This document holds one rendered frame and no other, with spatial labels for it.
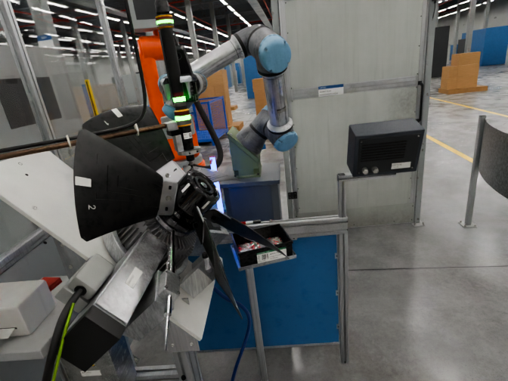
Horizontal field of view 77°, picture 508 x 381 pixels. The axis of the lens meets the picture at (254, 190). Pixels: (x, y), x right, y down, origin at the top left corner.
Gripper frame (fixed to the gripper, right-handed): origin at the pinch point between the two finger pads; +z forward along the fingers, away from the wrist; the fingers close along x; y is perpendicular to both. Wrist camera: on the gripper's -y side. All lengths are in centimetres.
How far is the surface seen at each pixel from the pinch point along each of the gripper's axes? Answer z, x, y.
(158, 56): -378, 116, -33
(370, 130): -35, -64, 26
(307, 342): -39, -35, 136
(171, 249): 21.2, 2.2, 40.0
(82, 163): 31.8, 11.9, 13.5
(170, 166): 1.7, 4.7, 23.6
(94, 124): 2.2, 23.3, 9.4
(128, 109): -7.3, 17.0, 7.0
